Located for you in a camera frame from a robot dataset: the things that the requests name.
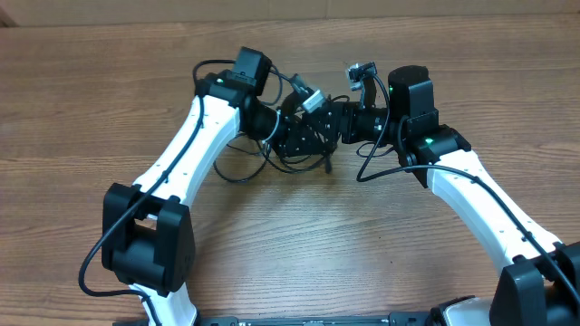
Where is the black usb cable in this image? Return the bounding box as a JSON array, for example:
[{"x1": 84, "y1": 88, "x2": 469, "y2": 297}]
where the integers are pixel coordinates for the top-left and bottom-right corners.
[{"x1": 260, "y1": 93, "x2": 353, "y2": 176}]

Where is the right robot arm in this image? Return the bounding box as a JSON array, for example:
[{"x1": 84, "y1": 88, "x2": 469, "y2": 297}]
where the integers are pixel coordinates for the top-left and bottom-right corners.
[{"x1": 341, "y1": 62, "x2": 579, "y2": 325}]

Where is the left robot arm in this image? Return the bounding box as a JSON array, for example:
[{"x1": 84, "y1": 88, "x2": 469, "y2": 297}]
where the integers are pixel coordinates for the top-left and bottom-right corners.
[{"x1": 94, "y1": 47, "x2": 342, "y2": 325}]

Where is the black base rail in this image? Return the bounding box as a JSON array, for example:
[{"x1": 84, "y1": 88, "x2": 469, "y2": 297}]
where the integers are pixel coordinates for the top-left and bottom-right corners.
[{"x1": 112, "y1": 310, "x2": 495, "y2": 326}]

